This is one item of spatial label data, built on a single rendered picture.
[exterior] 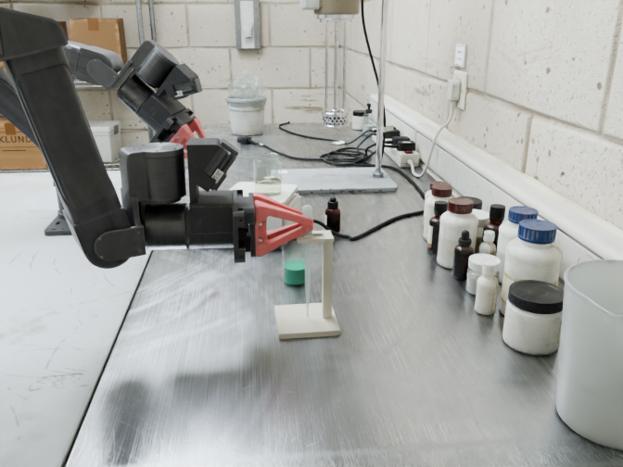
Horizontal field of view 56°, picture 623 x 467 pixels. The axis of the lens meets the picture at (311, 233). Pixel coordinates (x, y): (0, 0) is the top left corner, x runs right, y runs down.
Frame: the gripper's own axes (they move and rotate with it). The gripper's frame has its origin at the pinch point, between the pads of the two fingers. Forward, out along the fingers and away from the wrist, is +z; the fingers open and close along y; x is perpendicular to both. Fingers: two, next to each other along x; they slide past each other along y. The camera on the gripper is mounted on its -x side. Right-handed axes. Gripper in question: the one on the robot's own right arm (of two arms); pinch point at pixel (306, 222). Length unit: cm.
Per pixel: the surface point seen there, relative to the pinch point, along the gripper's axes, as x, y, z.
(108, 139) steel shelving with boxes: 35, 243, -74
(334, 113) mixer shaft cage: -4, 67, 14
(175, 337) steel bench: 14.5, -1.9, -16.9
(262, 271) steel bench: 14.1, 17.3, -4.8
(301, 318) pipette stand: 13.4, -0.3, -0.4
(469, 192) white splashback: 9, 45, 40
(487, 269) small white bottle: 7.0, -0.7, 24.6
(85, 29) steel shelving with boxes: -19, 238, -78
